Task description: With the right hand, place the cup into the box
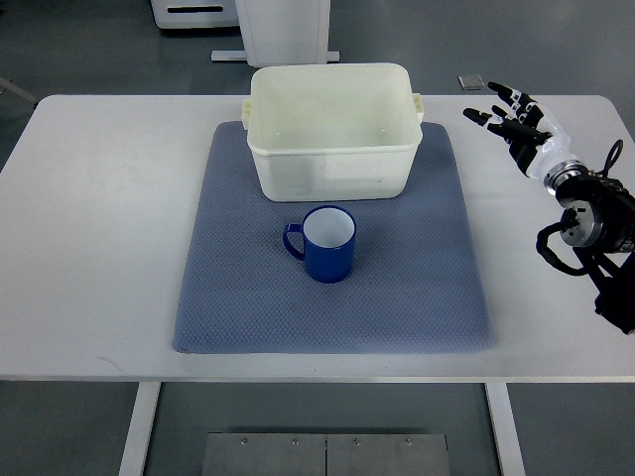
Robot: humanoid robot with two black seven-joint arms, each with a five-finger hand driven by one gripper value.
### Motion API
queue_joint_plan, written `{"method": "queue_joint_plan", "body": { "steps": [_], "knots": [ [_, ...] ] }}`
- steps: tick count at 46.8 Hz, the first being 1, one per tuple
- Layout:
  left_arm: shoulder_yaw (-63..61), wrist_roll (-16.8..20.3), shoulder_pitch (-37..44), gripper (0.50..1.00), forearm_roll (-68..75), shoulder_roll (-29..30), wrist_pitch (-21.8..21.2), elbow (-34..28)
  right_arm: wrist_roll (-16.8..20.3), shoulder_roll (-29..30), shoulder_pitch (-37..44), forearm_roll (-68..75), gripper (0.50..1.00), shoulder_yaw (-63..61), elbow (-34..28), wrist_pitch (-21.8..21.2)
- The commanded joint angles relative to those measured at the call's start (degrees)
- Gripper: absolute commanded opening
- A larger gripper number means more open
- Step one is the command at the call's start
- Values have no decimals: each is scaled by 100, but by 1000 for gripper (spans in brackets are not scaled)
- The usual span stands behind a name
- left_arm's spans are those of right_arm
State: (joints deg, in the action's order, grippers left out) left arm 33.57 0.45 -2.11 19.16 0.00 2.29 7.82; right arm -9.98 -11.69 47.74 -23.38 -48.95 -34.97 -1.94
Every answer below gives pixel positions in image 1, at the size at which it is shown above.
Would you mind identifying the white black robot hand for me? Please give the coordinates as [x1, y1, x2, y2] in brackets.
[463, 81, 580, 181]

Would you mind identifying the blue enamel mug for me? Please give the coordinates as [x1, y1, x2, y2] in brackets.
[282, 205, 357, 284]

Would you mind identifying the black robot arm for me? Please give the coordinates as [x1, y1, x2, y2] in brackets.
[536, 140, 634, 335]

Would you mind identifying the white plastic box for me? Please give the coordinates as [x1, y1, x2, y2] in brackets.
[241, 62, 424, 202]

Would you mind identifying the small grey floor plate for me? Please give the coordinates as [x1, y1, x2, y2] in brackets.
[457, 74, 485, 91]

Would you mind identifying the blue textured mat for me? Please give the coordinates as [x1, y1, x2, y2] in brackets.
[173, 122, 495, 354]

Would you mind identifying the right white table leg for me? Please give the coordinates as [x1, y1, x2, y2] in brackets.
[485, 383, 526, 476]

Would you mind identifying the white table leg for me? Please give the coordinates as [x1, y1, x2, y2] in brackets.
[118, 382, 161, 476]
[485, 383, 526, 476]

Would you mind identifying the white cabinet with slot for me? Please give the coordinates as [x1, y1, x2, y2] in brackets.
[150, 0, 239, 30]

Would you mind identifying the left white table leg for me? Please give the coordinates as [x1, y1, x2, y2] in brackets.
[118, 382, 161, 476]

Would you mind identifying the grey bar at left edge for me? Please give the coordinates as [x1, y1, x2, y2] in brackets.
[0, 77, 39, 107]

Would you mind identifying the white pedestal column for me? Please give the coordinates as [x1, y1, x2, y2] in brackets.
[210, 0, 340, 67]

